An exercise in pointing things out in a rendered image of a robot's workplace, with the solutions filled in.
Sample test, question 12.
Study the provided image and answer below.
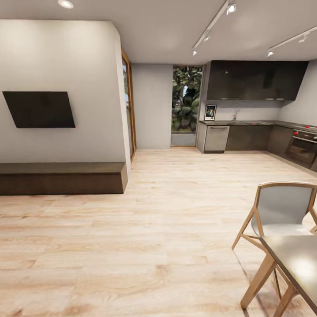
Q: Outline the poster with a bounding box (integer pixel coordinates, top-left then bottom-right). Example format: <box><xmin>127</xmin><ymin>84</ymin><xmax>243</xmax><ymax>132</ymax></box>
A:
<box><xmin>204</xmin><ymin>105</ymin><xmax>217</xmax><ymax>121</ymax></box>

